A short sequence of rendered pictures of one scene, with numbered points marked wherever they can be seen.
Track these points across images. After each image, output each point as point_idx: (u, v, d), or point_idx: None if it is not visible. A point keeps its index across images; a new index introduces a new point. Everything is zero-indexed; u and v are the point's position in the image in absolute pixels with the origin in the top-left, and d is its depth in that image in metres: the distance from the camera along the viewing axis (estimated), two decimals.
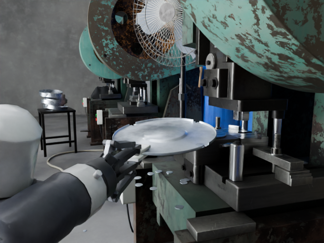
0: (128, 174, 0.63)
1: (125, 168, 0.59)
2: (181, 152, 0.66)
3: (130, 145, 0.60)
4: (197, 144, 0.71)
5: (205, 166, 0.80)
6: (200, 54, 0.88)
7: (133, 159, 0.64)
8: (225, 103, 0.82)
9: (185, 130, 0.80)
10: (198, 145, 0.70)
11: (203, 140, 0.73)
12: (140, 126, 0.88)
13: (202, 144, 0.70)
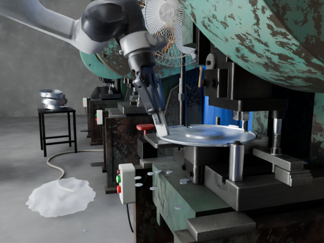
0: (161, 105, 0.82)
1: None
2: (255, 135, 0.81)
3: (144, 103, 0.77)
4: (240, 132, 0.87)
5: (205, 166, 0.80)
6: (200, 54, 0.88)
7: (156, 112, 0.80)
8: (225, 103, 0.82)
9: (208, 129, 0.90)
10: (242, 132, 0.87)
11: (233, 130, 0.90)
12: (168, 136, 0.82)
13: (242, 131, 0.88)
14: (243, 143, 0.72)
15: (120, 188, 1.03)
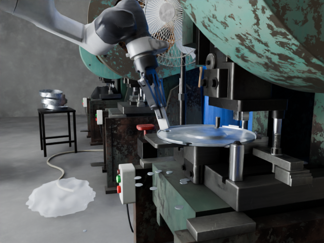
0: (163, 102, 0.93)
1: None
2: (176, 126, 0.96)
3: (148, 100, 0.88)
4: None
5: (205, 166, 0.80)
6: (200, 54, 0.88)
7: (158, 108, 0.91)
8: (225, 103, 0.82)
9: (188, 135, 0.81)
10: None
11: (166, 132, 0.87)
12: (243, 138, 0.78)
13: None
14: (205, 126, 0.98)
15: (120, 188, 1.03)
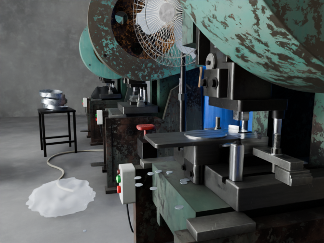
0: None
1: None
2: None
3: None
4: None
5: (205, 166, 0.80)
6: (200, 54, 0.88)
7: None
8: (225, 103, 0.82)
9: None
10: None
11: None
12: None
13: None
14: None
15: (120, 188, 1.03)
